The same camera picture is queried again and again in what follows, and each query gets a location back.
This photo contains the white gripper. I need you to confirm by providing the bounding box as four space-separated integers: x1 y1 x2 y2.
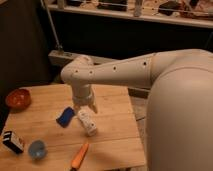
72 84 98 114

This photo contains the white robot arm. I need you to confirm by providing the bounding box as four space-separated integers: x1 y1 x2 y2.
61 49 213 171

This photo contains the blue sponge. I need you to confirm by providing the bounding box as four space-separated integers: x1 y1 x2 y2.
56 107 75 127

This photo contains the blue cup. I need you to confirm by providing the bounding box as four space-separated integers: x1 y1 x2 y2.
28 140 47 160

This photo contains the metal pole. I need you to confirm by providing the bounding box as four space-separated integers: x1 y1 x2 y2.
41 0 63 53

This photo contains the red bowl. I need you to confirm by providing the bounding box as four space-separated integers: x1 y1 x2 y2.
5 89 31 110

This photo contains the wooden shelf with clutter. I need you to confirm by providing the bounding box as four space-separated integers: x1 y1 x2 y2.
44 0 213 29

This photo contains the orange handled knife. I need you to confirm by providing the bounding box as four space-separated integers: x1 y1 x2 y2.
70 142 89 171

